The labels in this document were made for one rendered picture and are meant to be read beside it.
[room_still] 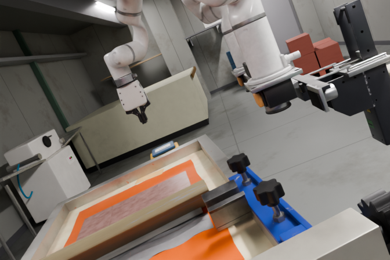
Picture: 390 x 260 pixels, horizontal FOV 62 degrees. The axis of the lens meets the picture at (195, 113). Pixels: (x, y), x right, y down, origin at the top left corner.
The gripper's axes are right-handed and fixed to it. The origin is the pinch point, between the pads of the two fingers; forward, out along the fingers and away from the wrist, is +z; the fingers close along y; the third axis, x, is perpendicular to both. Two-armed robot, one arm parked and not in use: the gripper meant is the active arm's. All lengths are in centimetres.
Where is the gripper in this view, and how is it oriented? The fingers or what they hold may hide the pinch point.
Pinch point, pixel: (143, 118)
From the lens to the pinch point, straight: 132.0
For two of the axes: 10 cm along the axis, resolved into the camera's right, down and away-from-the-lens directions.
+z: 4.0, 9.0, 1.8
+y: -9.2, 3.9, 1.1
